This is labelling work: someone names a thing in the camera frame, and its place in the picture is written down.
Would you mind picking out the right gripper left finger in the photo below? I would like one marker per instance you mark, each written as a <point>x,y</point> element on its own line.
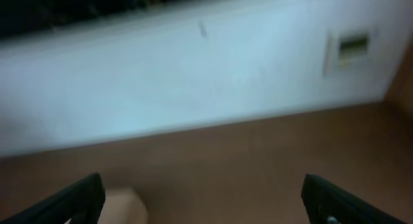
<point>79,203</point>

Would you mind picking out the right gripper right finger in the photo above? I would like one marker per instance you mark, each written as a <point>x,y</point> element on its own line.
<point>327,203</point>

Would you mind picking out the brown cardboard box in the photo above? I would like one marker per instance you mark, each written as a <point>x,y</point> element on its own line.
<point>123,206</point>

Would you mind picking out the white wall outlet plate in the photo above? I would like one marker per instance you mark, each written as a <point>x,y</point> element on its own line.
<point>346,50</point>

